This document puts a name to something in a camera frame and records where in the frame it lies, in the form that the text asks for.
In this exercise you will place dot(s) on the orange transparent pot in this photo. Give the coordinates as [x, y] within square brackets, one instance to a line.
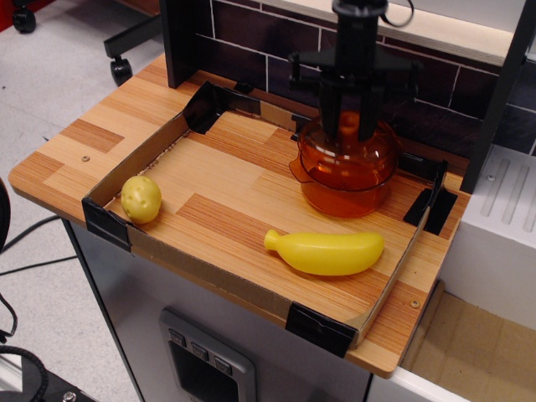
[343, 197]

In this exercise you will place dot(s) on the black vertical post right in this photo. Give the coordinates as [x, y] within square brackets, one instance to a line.
[513, 63]

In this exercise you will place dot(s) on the black vertical post left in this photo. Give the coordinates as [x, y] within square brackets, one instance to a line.
[182, 21]

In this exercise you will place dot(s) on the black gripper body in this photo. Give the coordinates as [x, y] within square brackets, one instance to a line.
[355, 63]

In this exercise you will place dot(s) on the orange transparent pot lid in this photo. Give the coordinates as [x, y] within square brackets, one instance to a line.
[313, 135]

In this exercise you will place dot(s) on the light wooden shelf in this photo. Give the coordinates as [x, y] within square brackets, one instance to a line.
[433, 31]

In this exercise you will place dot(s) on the cardboard fence with black tape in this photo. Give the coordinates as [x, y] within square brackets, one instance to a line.
[222, 165]

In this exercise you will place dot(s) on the yellow toy banana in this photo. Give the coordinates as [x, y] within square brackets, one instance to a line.
[327, 254]

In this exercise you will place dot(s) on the black office chair base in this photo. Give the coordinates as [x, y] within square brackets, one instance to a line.
[126, 40]

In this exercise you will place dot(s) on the grey toy oven panel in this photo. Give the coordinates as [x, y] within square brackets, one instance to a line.
[206, 369]

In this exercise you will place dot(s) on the white toy sink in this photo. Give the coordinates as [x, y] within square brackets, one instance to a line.
[491, 262]

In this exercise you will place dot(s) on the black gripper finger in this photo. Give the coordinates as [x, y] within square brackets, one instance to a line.
[330, 104]
[371, 104]

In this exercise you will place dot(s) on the yellow toy potato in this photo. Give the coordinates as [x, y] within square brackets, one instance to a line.
[141, 199]

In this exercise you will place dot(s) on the black vertical post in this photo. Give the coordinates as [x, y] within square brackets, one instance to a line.
[182, 21]
[513, 63]

